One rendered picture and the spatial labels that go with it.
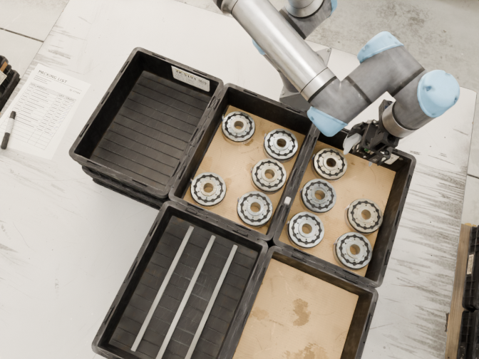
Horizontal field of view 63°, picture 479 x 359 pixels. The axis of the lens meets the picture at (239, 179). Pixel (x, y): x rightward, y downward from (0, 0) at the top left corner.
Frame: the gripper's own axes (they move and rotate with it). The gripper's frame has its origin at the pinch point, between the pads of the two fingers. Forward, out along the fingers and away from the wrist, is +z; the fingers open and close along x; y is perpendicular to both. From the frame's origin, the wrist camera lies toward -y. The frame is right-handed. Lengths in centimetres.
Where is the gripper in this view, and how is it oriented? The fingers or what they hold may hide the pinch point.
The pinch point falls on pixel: (356, 147)
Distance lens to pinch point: 108.3
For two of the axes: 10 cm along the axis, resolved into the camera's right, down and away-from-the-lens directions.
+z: -1.8, 2.8, 9.4
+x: 9.1, 4.2, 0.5
